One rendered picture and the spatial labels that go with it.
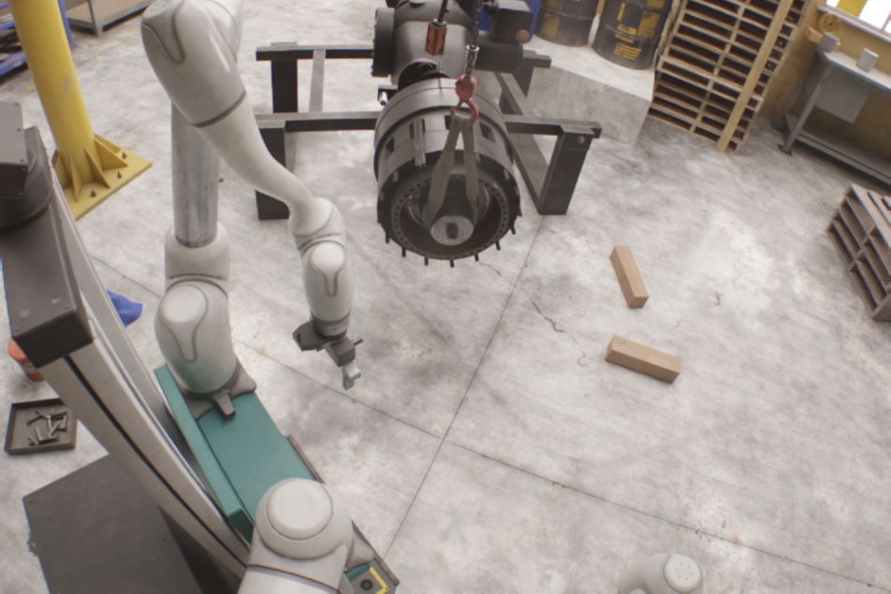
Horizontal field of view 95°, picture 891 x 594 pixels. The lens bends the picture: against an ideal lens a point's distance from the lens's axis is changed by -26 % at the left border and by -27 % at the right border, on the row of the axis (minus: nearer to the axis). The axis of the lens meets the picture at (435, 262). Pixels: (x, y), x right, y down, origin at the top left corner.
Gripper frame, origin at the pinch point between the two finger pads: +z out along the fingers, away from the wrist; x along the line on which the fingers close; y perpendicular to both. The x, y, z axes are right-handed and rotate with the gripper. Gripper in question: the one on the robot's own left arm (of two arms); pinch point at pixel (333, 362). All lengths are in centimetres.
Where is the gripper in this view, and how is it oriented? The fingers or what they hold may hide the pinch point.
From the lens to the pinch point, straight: 134.1
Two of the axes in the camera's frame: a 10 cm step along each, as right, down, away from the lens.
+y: 7.8, -3.9, 5.0
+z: -1.2, 6.9, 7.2
